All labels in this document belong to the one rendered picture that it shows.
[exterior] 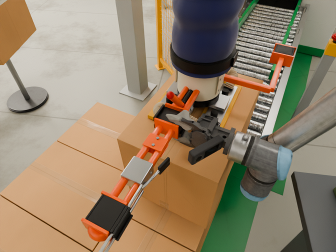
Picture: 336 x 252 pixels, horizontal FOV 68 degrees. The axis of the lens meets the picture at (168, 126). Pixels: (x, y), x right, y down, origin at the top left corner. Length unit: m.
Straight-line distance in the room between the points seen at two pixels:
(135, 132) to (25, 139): 1.73
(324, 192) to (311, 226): 0.18
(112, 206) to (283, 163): 0.45
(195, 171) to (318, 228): 0.55
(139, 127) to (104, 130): 0.67
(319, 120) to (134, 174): 0.52
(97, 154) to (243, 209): 1.09
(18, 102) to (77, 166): 1.60
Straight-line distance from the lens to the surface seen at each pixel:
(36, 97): 2.93
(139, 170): 0.68
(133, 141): 0.92
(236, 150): 0.73
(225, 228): 1.86
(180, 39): 0.82
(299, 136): 0.82
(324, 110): 0.77
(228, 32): 0.81
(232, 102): 1.06
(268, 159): 0.73
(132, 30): 2.30
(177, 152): 0.88
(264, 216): 1.97
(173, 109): 0.82
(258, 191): 0.82
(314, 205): 1.21
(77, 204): 1.36
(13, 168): 2.40
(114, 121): 1.65
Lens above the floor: 1.70
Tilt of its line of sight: 47 degrees down
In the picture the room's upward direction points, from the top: straight up
